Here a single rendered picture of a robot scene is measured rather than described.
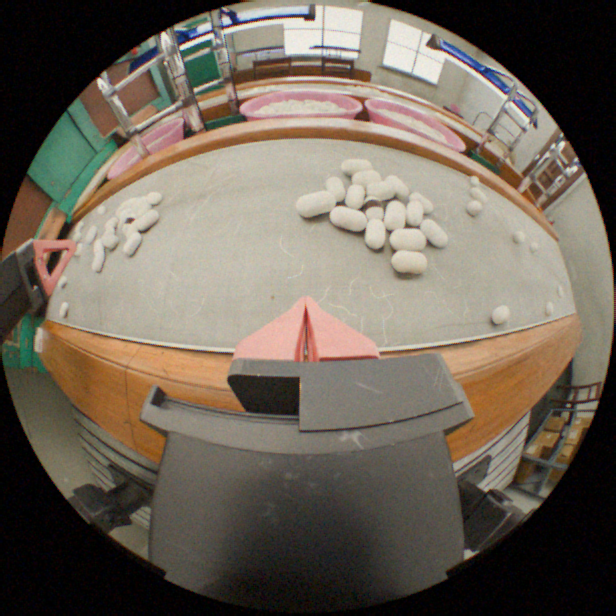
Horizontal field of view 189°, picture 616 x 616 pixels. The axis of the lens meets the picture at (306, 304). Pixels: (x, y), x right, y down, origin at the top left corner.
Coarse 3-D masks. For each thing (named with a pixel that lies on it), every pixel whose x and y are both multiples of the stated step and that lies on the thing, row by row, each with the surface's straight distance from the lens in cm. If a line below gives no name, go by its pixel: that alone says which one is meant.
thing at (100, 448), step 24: (72, 408) 72; (96, 432) 57; (504, 432) 50; (96, 456) 66; (120, 456) 50; (480, 456) 45; (504, 456) 57; (96, 480) 82; (144, 480) 49; (504, 480) 68
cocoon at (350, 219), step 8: (336, 208) 17; (344, 208) 17; (336, 216) 17; (344, 216) 17; (352, 216) 17; (360, 216) 17; (336, 224) 17; (344, 224) 17; (352, 224) 17; (360, 224) 17
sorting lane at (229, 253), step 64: (128, 192) 47; (192, 192) 28; (256, 192) 22; (448, 192) 33; (128, 256) 29; (192, 256) 20; (256, 256) 17; (320, 256) 16; (384, 256) 18; (448, 256) 23; (512, 256) 39; (64, 320) 50; (128, 320) 24; (192, 320) 17; (256, 320) 15; (384, 320) 16; (448, 320) 20; (512, 320) 31
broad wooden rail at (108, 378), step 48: (48, 336) 57; (96, 336) 31; (528, 336) 33; (576, 336) 83; (96, 384) 27; (144, 384) 18; (192, 384) 15; (480, 384) 20; (528, 384) 31; (144, 432) 20; (480, 432) 22
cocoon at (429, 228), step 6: (426, 222) 21; (432, 222) 21; (420, 228) 21; (426, 228) 21; (432, 228) 21; (438, 228) 21; (426, 234) 21; (432, 234) 21; (438, 234) 21; (444, 234) 21; (432, 240) 21; (438, 240) 21; (444, 240) 21; (438, 246) 21; (444, 246) 22
